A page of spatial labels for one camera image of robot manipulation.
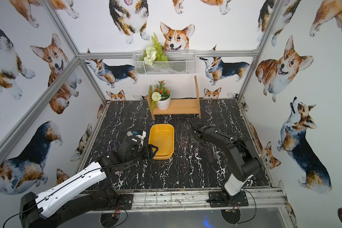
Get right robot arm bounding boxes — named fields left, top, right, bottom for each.
left=189, top=117, right=263, bottom=205

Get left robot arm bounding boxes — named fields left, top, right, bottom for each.
left=19, top=135, right=159, bottom=228

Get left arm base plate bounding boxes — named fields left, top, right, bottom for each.
left=94, top=194, right=134, bottom=211

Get white wire basket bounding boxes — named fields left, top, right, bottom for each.
left=132, top=50, right=197, bottom=75

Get potted flower plant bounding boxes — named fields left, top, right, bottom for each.
left=149, top=80, right=171, bottom=111

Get wooden shelf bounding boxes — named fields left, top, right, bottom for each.
left=147, top=76, right=201, bottom=120

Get yellow storage box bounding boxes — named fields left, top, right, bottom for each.
left=149, top=123, right=175, bottom=160

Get green fern white flowers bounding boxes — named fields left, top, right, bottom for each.
left=140, top=33, right=168, bottom=66

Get purple fork pink handle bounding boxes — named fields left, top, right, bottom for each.
left=108, top=142, right=121, bottom=153

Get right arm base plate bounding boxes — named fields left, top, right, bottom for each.
left=206, top=191, right=249, bottom=208

